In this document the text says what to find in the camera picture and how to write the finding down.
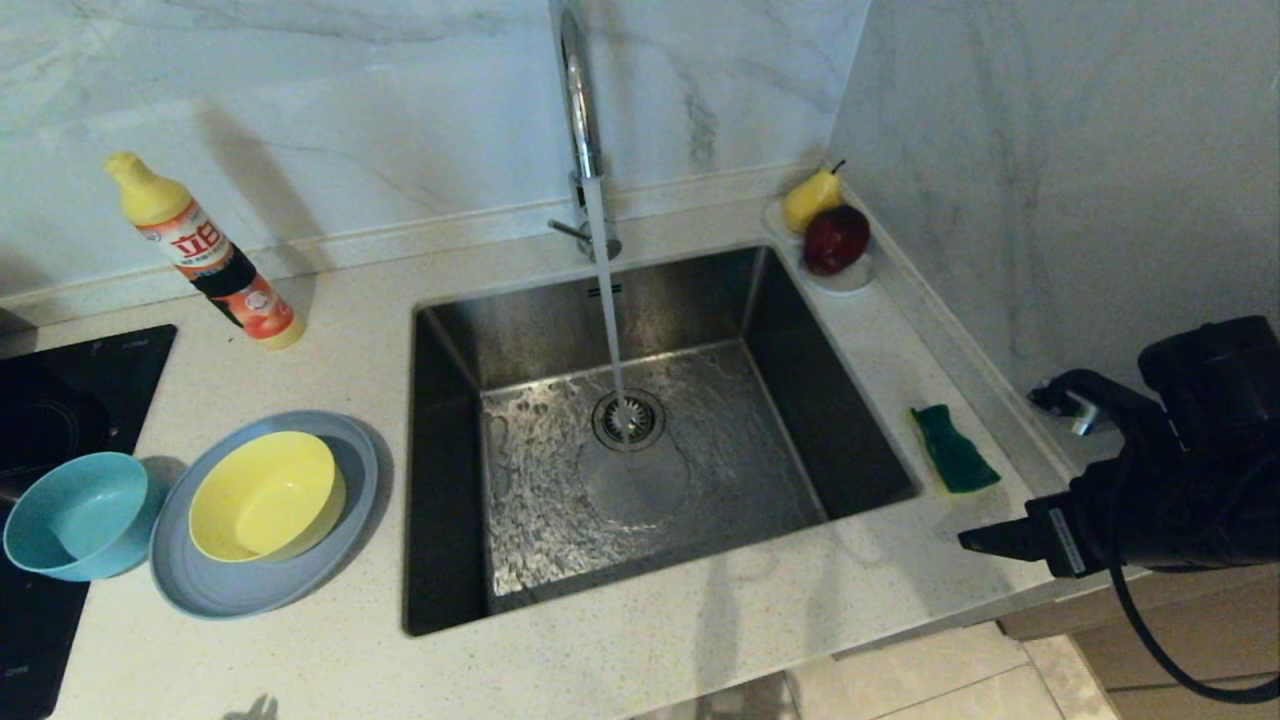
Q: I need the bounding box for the green and yellow sponge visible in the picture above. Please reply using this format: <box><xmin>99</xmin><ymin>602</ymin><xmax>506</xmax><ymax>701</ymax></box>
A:
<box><xmin>910</xmin><ymin>403</ymin><xmax>1001</xmax><ymax>495</ymax></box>

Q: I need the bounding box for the orange dish soap bottle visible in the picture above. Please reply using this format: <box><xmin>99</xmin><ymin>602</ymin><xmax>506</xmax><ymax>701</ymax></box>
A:
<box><xmin>103</xmin><ymin>152</ymin><xmax>306</xmax><ymax>351</ymax></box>

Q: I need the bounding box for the teal bowl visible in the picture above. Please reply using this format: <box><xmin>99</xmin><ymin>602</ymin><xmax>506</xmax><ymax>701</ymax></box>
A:
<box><xmin>3</xmin><ymin>452</ymin><xmax>161</xmax><ymax>582</ymax></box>

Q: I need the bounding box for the metal sink drain strainer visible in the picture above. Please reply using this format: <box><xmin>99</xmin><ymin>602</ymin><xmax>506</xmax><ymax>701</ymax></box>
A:
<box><xmin>591</xmin><ymin>389</ymin><xmax>666</xmax><ymax>453</ymax></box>

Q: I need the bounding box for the stainless steel sink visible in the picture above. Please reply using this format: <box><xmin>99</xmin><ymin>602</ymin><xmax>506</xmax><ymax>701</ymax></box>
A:
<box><xmin>402</xmin><ymin>245</ymin><xmax>921</xmax><ymax>637</ymax></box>

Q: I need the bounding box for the wooden cabinet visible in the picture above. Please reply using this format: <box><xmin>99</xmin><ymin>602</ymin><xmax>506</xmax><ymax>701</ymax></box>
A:
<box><xmin>997</xmin><ymin>560</ymin><xmax>1280</xmax><ymax>720</ymax></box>

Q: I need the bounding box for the black right wrist motor cylinder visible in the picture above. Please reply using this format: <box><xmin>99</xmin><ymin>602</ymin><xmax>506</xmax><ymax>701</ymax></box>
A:
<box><xmin>1138</xmin><ymin>315</ymin><xmax>1280</xmax><ymax>456</ymax></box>

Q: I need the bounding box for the small white dish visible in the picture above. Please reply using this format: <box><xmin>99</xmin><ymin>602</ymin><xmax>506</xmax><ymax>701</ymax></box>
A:
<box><xmin>762</xmin><ymin>198</ymin><xmax>876</xmax><ymax>296</ymax></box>

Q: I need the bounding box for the red apple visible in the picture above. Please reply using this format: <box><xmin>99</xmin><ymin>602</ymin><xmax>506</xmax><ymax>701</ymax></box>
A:
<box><xmin>801</xmin><ymin>205</ymin><xmax>870</xmax><ymax>278</ymax></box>

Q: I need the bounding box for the yellow pear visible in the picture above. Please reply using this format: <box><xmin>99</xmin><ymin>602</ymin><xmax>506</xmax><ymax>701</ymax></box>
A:
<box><xmin>781</xmin><ymin>161</ymin><xmax>846</xmax><ymax>236</ymax></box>

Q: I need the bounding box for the chrome kitchen faucet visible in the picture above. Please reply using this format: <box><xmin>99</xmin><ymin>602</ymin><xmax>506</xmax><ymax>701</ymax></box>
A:
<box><xmin>546</xmin><ymin>0</ymin><xmax>623</xmax><ymax>264</ymax></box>

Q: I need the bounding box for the yellow bowl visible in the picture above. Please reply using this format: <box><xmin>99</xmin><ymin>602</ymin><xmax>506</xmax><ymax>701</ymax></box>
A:
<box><xmin>188</xmin><ymin>431</ymin><xmax>347</xmax><ymax>563</ymax></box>

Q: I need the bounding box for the grey-blue plate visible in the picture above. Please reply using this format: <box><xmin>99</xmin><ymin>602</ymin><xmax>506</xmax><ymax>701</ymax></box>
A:
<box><xmin>150</xmin><ymin>410</ymin><xmax>381</xmax><ymax>620</ymax></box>

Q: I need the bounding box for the black induction cooktop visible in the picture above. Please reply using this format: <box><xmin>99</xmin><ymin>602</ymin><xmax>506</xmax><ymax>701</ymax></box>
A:
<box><xmin>0</xmin><ymin>325</ymin><xmax>177</xmax><ymax>720</ymax></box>

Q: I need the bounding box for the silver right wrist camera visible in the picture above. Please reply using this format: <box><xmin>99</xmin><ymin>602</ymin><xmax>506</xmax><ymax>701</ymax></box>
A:
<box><xmin>1028</xmin><ymin>383</ymin><xmax>1103</xmax><ymax>438</ymax></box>

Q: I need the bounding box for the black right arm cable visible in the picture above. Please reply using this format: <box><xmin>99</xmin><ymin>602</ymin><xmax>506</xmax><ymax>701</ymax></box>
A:
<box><xmin>1045</xmin><ymin>368</ymin><xmax>1280</xmax><ymax>703</ymax></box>

